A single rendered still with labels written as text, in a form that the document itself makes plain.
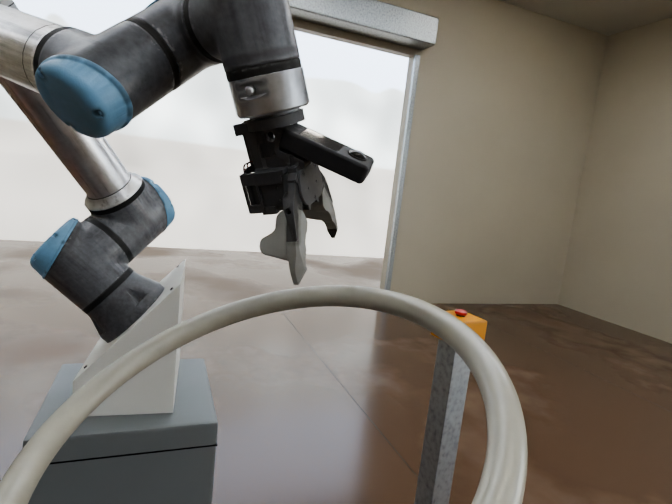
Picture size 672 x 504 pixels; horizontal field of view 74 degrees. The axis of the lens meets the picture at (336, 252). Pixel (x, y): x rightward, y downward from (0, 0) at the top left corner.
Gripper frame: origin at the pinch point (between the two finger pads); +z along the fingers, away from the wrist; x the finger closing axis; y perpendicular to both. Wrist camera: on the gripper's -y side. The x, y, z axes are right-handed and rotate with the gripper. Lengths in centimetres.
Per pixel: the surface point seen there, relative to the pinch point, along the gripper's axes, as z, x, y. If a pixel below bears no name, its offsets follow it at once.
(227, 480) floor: 147, -67, 104
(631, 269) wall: 298, -562, -182
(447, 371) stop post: 70, -62, -6
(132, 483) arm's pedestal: 55, 1, 58
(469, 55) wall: 0, -588, 7
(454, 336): 4.6, 10.7, -18.2
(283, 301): 5.2, 2.4, 6.3
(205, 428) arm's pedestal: 49, -12, 45
